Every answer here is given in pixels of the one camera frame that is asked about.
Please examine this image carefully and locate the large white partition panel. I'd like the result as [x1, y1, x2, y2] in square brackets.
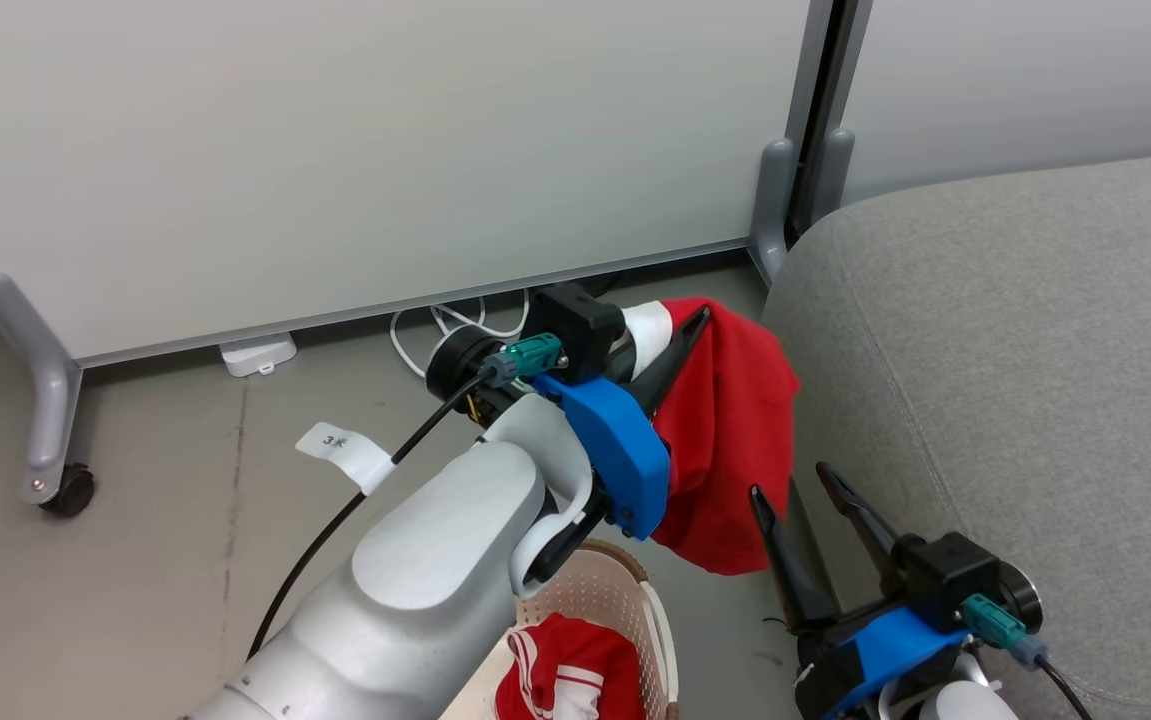
[0, 0, 841, 367]

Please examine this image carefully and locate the plain red garment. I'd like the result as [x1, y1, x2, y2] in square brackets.
[650, 296, 802, 577]

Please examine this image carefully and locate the cream perforated laundry basket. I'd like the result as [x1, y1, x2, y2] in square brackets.
[435, 538, 681, 720]

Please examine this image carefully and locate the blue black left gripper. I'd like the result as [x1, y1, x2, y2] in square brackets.
[533, 301, 712, 541]

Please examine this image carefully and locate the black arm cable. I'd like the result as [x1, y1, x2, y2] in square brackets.
[247, 370, 498, 661]
[1033, 658, 1096, 720]

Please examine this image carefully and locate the grey fabric sofa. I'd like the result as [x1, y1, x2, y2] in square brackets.
[763, 150, 1151, 720]

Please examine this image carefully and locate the black caster wheel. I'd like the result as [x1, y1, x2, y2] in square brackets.
[40, 463, 96, 518]

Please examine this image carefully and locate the narrow white partition panel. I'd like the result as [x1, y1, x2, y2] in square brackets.
[840, 0, 1151, 207]

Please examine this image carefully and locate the white coiled cable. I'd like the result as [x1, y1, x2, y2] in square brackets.
[390, 290, 532, 379]

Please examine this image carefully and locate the red and white garment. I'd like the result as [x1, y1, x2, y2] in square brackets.
[495, 612, 647, 720]

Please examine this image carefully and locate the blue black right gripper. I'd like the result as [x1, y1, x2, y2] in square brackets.
[750, 463, 972, 720]

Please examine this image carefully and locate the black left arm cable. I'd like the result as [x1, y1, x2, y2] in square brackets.
[247, 370, 498, 661]

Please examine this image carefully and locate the grey partition leg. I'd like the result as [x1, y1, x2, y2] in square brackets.
[0, 270, 86, 506]

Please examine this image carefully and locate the white paper cable tag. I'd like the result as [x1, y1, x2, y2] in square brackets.
[295, 422, 398, 496]

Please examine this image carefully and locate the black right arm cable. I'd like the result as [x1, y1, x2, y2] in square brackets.
[1033, 658, 1096, 720]

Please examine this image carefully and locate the white power adapter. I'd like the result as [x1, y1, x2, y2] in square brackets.
[218, 333, 298, 378]

